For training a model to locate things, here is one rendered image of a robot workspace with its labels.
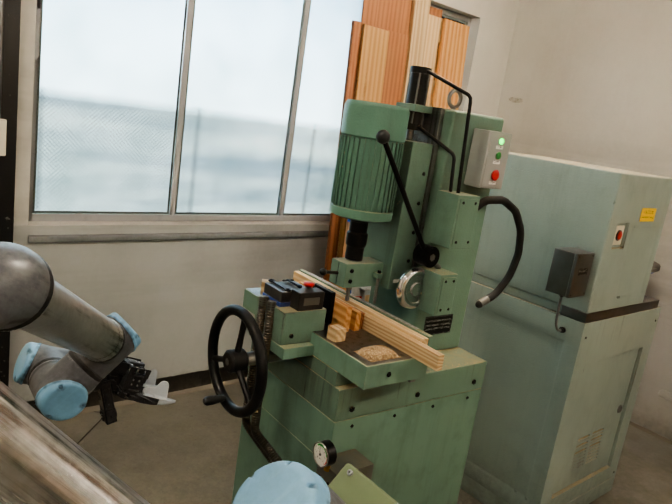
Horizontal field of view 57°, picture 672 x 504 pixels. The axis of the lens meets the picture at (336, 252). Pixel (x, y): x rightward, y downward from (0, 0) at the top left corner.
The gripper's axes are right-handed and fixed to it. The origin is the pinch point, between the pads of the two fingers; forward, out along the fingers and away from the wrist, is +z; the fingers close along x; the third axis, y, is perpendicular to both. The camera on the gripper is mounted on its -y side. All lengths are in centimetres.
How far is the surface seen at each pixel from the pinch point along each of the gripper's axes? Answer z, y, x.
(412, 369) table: 40, 32, -37
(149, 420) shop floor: 64, -52, 106
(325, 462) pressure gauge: 27.0, 4.3, -34.4
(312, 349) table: 25.4, 25.7, -15.5
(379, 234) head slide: 40, 61, -6
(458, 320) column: 75, 48, -17
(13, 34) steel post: -45, 74, 115
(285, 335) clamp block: 16.7, 26.7, -13.4
